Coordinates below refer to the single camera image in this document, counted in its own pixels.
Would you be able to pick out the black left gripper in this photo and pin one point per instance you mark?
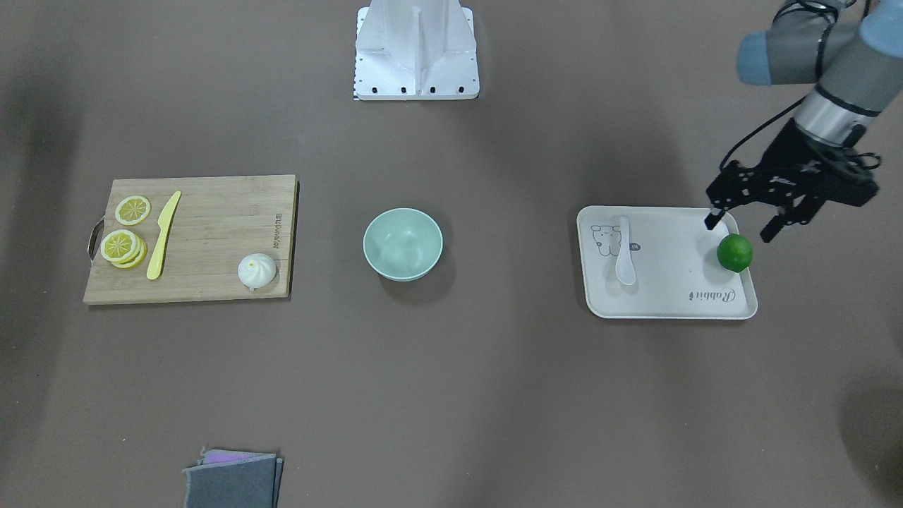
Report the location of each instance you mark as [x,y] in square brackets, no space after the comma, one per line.
[791,152]

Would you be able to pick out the white ceramic spoon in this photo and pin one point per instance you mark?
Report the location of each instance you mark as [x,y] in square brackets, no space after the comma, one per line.
[624,267]

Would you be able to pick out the white steamed bun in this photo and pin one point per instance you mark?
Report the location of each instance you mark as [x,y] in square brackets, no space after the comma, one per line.
[256,270]

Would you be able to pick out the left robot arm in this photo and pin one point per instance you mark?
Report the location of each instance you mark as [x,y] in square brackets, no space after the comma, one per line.
[856,72]

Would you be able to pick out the green bowl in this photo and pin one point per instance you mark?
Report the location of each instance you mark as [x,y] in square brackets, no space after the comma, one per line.
[403,244]

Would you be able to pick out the green lime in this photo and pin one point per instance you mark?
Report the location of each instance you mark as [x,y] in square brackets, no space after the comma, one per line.
[735,253]

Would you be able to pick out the white rabbit tray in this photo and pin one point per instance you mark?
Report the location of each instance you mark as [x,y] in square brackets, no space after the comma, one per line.
[677,273]

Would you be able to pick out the yellow plastic knife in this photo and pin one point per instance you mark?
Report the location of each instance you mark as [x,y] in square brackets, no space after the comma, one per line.
[164,222]

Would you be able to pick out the grey folded cloth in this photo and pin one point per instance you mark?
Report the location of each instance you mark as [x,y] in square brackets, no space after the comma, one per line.
[232,478]

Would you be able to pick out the bamboo cutting board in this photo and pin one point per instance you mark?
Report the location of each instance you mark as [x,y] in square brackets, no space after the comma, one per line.
[217,222]

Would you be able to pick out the single lemon slice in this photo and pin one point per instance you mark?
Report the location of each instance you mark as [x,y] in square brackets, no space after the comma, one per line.
[133,210]

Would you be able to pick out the stacked lemon slices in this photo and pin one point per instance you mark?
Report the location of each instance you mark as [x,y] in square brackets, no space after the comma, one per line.
[123,249]

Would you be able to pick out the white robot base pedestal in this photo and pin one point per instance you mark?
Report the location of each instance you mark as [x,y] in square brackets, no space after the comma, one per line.
[415,51]

